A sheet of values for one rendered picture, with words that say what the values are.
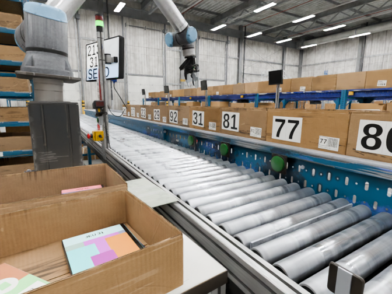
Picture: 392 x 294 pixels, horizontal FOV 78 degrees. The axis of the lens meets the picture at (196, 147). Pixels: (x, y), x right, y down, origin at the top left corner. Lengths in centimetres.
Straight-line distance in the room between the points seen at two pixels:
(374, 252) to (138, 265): 52
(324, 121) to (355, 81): 503
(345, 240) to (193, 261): 38
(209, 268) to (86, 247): 25
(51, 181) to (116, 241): 46
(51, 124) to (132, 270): 82
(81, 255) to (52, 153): 66
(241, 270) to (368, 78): 561
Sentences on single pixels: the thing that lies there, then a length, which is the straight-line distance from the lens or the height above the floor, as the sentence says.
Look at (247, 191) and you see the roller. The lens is 98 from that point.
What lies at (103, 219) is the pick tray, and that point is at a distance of 69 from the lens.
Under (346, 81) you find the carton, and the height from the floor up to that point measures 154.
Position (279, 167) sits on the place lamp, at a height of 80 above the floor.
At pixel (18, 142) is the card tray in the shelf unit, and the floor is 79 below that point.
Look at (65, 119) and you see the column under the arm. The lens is 114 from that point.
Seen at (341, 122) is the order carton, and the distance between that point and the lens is 106.
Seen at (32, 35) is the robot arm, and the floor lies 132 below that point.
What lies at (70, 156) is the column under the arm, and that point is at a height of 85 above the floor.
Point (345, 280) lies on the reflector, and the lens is 46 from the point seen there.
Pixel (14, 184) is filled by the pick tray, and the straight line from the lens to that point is 98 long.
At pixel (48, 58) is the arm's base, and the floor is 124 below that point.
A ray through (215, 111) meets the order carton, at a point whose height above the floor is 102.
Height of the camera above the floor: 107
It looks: 10 degrees down
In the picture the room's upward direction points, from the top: straight up
